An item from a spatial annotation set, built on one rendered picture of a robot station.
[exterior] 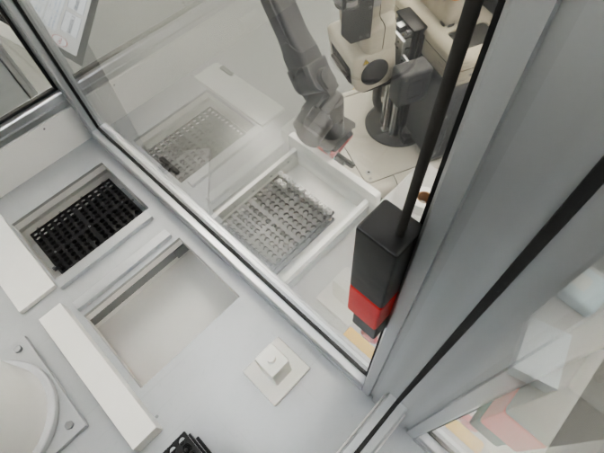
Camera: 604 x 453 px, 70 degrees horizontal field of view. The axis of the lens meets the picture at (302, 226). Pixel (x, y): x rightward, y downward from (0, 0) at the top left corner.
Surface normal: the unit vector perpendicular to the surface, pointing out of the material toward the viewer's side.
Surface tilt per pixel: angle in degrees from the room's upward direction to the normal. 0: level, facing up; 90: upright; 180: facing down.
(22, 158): 90
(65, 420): 0
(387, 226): 0
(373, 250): 90
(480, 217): 90
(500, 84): 90
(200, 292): 0
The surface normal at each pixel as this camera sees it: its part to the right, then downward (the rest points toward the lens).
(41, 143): 0.72, 0.58
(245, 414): -0.05, -0.51
